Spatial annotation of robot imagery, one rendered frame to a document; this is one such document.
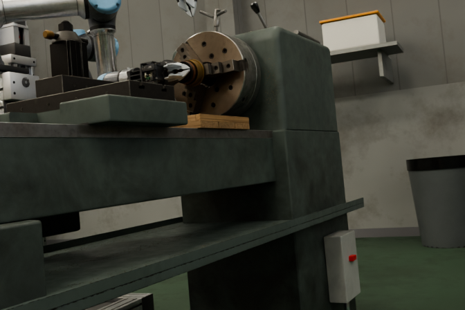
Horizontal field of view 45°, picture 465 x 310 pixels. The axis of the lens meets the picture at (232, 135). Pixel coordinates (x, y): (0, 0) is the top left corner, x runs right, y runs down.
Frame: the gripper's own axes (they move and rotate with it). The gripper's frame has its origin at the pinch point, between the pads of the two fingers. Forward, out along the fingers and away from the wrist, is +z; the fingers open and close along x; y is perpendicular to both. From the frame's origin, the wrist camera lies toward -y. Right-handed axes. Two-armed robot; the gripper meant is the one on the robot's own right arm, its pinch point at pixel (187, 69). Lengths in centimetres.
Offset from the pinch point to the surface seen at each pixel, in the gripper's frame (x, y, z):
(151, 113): -19, 47, 20
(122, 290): -55, 69, 27
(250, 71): -0.3, -20.8, 12.5
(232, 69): -0.1, -12.4, 9.8
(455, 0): 94, -363, 43
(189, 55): 7.0, -10.4, -5.4
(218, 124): -20.0, 8.3, 14.8
